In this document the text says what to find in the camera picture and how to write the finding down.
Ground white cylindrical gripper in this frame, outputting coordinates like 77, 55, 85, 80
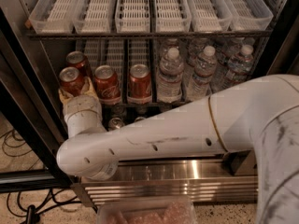
58, 77, 106, 138

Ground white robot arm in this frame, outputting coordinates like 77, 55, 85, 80
56, 75, 299, 224

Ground column coke can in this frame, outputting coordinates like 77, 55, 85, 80
129, 63, 151, 99
94, 65, 121, 105

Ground steel fridge base grille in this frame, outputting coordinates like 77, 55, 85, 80
72, 159, 258, 207

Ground water bottle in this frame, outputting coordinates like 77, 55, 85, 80
156, 48, 184, 103
186, 46, 218, 101
215, 45, 253, 92

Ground clear plastic food container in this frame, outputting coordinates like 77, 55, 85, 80
96, 196, 198, 224

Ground black fridge door frame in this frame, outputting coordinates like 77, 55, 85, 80
0, 11, 73, 192

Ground black floor cables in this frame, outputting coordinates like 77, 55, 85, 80
0, 129, 82, 224

